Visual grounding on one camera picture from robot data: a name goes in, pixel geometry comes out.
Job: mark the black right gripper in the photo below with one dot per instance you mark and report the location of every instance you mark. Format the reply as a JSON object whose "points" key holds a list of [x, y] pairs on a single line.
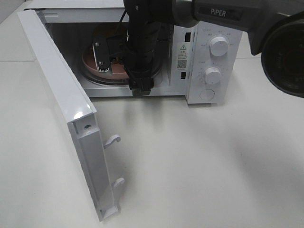
{"points": [[136, 47]]}

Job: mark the pink round plate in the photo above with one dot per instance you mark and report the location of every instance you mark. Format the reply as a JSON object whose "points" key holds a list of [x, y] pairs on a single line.
{"points": [[116, 71]]}

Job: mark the white microwave door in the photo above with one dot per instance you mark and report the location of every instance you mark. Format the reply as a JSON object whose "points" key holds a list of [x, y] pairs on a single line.
{"points": [[72, 103]]}

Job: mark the round white door button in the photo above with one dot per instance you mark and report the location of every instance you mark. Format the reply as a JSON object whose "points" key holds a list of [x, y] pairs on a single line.
{"points": [[207, 94]]}

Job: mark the white timer knob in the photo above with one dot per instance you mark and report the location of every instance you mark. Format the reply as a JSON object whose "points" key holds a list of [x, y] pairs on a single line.
{"points": [[212, 75]]}

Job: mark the burger with lettuce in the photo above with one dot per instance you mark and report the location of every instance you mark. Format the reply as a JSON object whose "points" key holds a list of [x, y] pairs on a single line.
{"points": [[114, 34]]}

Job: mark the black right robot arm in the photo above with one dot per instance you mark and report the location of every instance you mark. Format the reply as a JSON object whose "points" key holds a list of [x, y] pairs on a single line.
{"points": [[275, 30]]}

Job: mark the white warning label sticker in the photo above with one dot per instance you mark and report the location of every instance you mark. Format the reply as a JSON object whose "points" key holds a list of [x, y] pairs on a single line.
{"points": [[182, 55]]}

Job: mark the white microwave oven body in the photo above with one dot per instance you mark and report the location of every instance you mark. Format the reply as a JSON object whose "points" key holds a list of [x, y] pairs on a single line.
{"points": [[71, 23]]}

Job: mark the upper white power knob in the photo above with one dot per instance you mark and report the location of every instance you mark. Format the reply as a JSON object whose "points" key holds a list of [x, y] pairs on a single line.
{"points": [[218, 46]]}

